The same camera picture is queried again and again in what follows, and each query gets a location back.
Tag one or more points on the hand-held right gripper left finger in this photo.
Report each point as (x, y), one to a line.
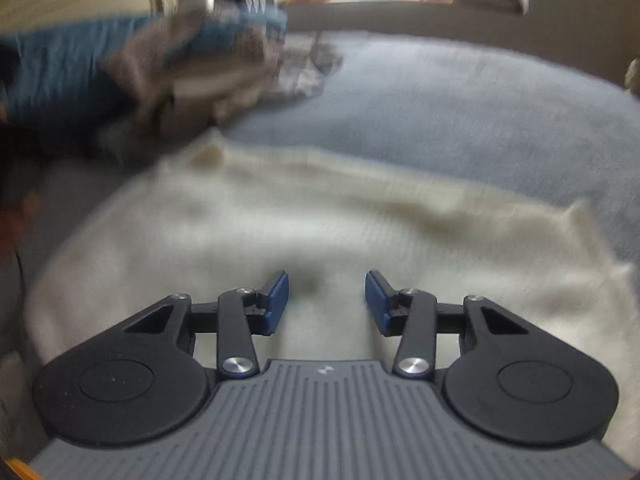
(277, 302)

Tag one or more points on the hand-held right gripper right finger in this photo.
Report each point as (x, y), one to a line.
(377, 302)

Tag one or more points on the cream knit sweater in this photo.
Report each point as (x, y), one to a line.
(300, 220)

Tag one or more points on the pile of unfolded clothes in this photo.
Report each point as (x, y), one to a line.
(150, 60)

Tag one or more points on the grey bed blanket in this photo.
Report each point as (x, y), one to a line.
(450, 100)

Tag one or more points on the beige garment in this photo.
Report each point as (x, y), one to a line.
(220, 90)

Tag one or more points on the white grey cloth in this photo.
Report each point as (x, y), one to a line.
(305, 72)

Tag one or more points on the blue crumpled garment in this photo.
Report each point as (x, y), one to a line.
(235, 35)

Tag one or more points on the white pineapple finial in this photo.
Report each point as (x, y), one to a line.
(633, 75)

